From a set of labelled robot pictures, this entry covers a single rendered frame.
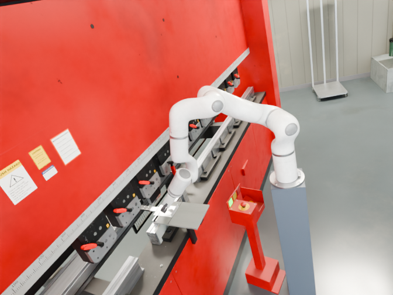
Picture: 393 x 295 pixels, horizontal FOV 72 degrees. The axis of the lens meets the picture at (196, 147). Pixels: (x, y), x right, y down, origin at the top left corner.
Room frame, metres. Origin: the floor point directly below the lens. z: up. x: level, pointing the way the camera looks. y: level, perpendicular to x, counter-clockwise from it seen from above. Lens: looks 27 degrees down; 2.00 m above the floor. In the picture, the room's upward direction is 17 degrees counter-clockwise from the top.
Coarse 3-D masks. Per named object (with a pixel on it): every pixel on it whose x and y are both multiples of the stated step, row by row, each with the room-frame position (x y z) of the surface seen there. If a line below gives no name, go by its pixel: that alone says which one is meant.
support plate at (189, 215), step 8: (184, 208) 1.25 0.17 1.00; (192, 208) 1.23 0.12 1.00; (200, 208) 1.21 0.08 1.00; (160, 216) 1.25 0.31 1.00; (176, 216) 1.20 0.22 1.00; (184, 216) 1.18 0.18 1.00; (192, 216) 1.16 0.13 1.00; (200, 216) 1.15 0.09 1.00; (160, 224) 1.19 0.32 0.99; (168, 224) 1.16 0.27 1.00; (176, 224) 1.14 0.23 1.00; (184, 224) 1.12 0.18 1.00; (192, 224) 1.10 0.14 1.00
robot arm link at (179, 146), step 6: (174, 138) 1.15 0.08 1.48; (180, 138) 1.15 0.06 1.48; (186, 138) 1.16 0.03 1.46; (174, 144) 1.15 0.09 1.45; (180, 144) 1.15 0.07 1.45; (186, 144) 1.16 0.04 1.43; (174, 150) 1.15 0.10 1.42; (180, 150) 1.15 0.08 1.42; (186, 150) 1.16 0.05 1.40; (174, 156) 1.15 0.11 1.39; (180, 156) 1.14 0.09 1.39; (186, 156) 1.16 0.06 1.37; (180, 162) 1.15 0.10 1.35; (186, 162) 1.23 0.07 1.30; (192, 162) 1.19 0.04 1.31; (186, 168) 1.25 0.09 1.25; (192, 168) 1.22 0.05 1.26; (192, 174) 1.21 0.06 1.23; (192, 180) 1.19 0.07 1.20
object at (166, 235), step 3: (171, 228) 1.23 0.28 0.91; (174, 228) 1.22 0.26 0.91; (177, 228) 1.23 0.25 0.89; (171, 231) 1.20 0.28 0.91; (174, 231) 1.20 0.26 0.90; (165, 234) 1.20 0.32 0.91; (168, 234) 1.19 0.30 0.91; (171, 234) 1.18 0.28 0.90; (174, 234) 1.20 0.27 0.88; (162, 237) 1.18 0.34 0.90; (165, 237) 1.17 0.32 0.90; (168, 237) 1.17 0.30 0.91; (171, 237) 1.17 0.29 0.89; (165, 240) 1.17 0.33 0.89; (168, 240) 1.16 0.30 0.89; (171, 240) 1.16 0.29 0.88
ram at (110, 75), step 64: (64, 0) 1.22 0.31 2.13; (128, 0) 1.54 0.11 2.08; (192, 0) 2.14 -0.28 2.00; (0, 64) 0.93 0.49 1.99; (64, 64) 1.11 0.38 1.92; (128, 64) 1.39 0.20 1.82; (192, 64) 1.93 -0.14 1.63; (0, 128) 0.84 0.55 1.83; (64, 128) 1.00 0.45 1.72; (128, 128) 1.25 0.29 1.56; (0, 192) 0.75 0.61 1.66; (64, 192) 0.89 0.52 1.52; (0, 256) 0.66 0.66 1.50
